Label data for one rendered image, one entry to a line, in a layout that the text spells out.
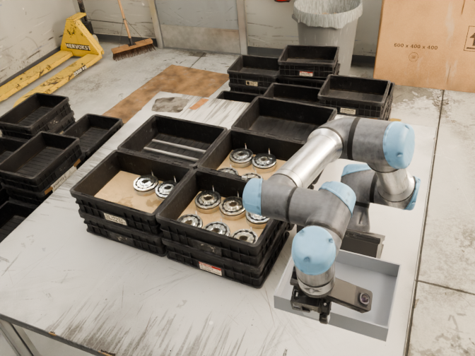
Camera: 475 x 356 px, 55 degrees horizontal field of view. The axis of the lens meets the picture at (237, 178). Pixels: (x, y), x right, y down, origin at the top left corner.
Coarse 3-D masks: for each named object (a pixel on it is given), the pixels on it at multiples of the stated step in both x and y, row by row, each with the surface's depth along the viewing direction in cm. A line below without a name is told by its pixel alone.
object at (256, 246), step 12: (240, 180) 172; (168, 204) 166; (156, 216) 161; (180, 228) 157; (192, 228) 155; (264, 228) 152; (216, 240) 152; (228, 240) 149; (240, 240) 148; (264, 240) 151
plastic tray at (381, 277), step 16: (336, 256) 123; (352, 256) 120; (368, 256) 118; (288, 272) 120; (336, 272) 121; (352, 272) 121; (368, 272) 120; (384, 272) 119; (288, 288) 118; (368, 288) 116; (384, 288) 116; (288, 304) 111; (336, 304) 113; (384, 304) 112; (336, 320) 107; (352, 320) 105; (368, 320) 109; (384, 320) 108; (368, 336) 106; (384, 336) 103
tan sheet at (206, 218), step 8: (200, 192) 184; (192, 200) 181; (192, 208) 177; (200, 216) 173; (208, 216) 173; (216, 216) 173; (232, 224) 169; (240, 224) 168; (232, 232) 165; (256, 232) 164
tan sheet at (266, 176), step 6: (228, 156) 202; (222, 162) 199; (228, 162) 198; (276, 162) 195; (282, 162) 195; (234, 168) 195; (240, 168) 194; (246, 168) 194; (252, 168) 194; (276, 168) 192; (240, 174) 191; (264, 174) 190; (270, 174) 189
